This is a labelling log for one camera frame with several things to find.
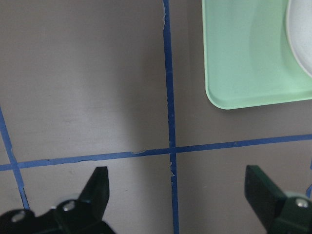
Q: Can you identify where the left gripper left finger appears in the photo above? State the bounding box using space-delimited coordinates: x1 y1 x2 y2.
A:
78 166 109 220

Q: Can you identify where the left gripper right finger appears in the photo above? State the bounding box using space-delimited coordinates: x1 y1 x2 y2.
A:
244 165 287 230

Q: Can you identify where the white round plate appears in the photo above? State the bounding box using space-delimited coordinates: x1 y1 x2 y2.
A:
286 0 312 77

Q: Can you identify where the light green tray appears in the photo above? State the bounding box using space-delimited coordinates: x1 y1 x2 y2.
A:
202 0 312 110

